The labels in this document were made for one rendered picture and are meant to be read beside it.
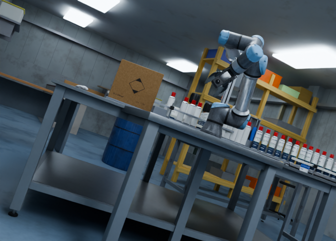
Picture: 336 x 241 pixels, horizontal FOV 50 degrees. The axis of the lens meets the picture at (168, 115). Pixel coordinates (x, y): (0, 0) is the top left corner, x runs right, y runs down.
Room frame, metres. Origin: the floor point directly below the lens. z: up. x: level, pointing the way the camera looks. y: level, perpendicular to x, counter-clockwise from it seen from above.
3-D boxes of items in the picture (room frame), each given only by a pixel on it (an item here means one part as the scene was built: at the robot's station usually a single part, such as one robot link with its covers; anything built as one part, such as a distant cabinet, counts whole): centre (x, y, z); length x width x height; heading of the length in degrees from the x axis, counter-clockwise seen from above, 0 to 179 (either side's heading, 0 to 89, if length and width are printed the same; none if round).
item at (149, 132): (2.35, -0.15, 0.39); 0.86 x 0.83 x 0.79; 113
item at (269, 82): (7.13, -1.51, 1.30); 2.78 x 0.74 x 2.60; 113
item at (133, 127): (6.07, 0.50, 0.45); 1.20 x 0.74 x 0.90; 22
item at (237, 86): (2.92, -0.43, 1.38); 0.17 x 0.10 x 0.19; 158
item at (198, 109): (2.96, -0.22, 0.98); 0.05 x 0.05 x 0.20
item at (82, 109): (9.30, 2.66, 0.45); 2.50 x 0.80 x 0.89; 23
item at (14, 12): (5.58, 2.82, 1.67); 0.42 x 0.35 x 0.23; 23
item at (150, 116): (2.37, -0.15, 0.81); 0.90 x 0.90 x 0.04; 23
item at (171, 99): (2.91, 0.01, 0.98); 0.05 x 0.05 x 0.20
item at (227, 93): (2.85, -0.38, 1.16); 0.04 x 0.04 x 0.67; 13
